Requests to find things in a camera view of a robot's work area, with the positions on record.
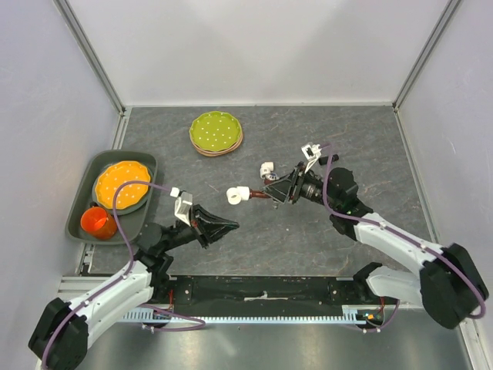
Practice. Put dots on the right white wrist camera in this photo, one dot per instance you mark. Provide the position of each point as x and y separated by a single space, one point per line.
312 153

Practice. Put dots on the second white elbow fitting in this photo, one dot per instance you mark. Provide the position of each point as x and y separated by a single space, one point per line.
266 170

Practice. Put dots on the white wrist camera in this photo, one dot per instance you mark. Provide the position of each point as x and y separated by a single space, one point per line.
312 153
183 204

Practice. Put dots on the slotted cable duct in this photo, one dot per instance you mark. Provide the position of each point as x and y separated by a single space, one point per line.
149 316

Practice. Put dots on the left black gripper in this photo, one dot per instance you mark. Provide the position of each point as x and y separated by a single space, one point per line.
199 217

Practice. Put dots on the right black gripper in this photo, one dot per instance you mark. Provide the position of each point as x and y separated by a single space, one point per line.
290 185

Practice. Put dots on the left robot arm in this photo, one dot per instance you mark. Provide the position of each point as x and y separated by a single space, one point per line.
67 329

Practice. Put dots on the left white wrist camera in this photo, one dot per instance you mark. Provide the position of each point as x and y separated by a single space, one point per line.
183 204

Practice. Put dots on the white elbow pipe fitting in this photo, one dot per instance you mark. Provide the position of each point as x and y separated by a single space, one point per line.
236 195

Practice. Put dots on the dark green tray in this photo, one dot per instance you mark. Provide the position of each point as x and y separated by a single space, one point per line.
131 223

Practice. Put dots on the orange plastic cup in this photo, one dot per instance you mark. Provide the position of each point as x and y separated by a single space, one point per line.
99 223

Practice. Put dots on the pink plate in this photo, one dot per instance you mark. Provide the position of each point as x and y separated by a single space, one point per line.
235 148

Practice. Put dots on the green dotted plate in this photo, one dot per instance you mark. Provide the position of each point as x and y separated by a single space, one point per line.
215 131

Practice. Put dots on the orange dotted plate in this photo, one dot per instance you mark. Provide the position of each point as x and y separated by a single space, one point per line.
124 179

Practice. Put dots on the brown wooden plate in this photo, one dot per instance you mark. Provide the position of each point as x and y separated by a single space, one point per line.
215 155

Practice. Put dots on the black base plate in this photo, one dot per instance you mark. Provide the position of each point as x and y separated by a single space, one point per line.
263 296

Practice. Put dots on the dark green plate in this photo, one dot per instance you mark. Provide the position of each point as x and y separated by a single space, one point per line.
125 211

